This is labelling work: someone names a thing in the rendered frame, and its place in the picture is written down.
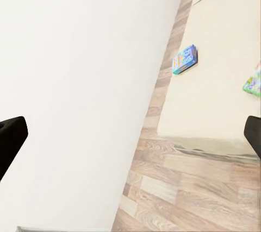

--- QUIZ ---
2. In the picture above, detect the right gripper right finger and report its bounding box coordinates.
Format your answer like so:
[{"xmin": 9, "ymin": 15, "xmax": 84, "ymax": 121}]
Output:
[{"xmin": 244, "ymin": 116, "xmax": 261, "ymax": 159}]

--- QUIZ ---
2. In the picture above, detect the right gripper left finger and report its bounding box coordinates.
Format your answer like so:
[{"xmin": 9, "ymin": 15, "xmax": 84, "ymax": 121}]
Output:
[{"xmin": 0, "ymin": 116, "xmax": 28, "ymax": 181}]

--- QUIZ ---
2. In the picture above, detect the board game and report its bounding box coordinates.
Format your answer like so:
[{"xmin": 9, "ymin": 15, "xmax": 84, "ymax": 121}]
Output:
[
  {"xmin": 242, "ymin": 61, "xmax": 261, "ymax": 97},
  {"xmin": 172, "ymin": 45, "xmax": 197, "ymax": 74}
]

